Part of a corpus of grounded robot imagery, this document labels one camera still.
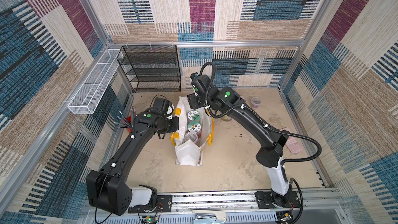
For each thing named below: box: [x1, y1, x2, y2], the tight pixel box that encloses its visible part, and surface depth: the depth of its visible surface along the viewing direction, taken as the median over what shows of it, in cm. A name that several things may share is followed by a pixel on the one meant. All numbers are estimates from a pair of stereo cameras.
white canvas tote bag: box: [169, 95, 215, 167], surface depth 86 cm
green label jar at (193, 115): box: [187, 109, 201, 122], surface depth 96 cm
